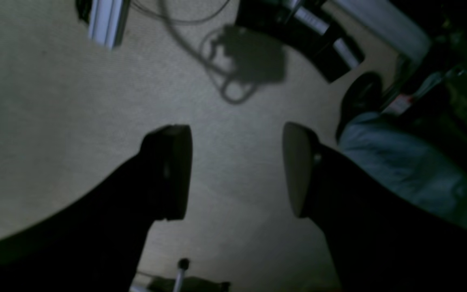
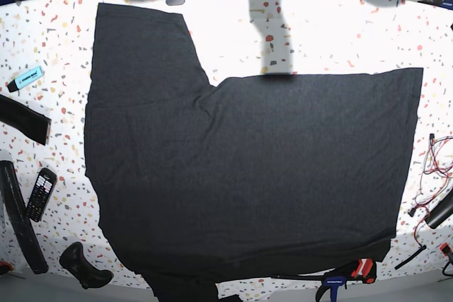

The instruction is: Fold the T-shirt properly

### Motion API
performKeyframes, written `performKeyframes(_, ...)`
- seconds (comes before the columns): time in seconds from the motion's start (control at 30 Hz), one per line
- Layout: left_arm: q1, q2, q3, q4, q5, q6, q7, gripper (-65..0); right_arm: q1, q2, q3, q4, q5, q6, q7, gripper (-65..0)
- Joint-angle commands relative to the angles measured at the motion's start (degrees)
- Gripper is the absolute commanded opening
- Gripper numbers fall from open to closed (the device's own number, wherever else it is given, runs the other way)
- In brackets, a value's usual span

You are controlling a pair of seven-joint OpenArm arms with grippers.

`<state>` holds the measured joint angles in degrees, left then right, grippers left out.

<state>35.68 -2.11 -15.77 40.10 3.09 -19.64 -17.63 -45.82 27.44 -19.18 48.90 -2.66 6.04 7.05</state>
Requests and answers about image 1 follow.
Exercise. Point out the aluminium extrusion post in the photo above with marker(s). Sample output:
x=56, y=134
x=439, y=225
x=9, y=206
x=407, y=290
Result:
x=107, y=22

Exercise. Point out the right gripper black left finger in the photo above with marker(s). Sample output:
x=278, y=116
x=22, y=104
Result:
x=95, y=244

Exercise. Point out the grey blue cloth bundle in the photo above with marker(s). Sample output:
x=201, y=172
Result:
x=407, y=166

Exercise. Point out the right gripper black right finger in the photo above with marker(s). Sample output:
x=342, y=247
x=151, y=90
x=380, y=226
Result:
x=378, y=242

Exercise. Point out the black equipment base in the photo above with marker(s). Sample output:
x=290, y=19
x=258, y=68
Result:
x=306, y=27

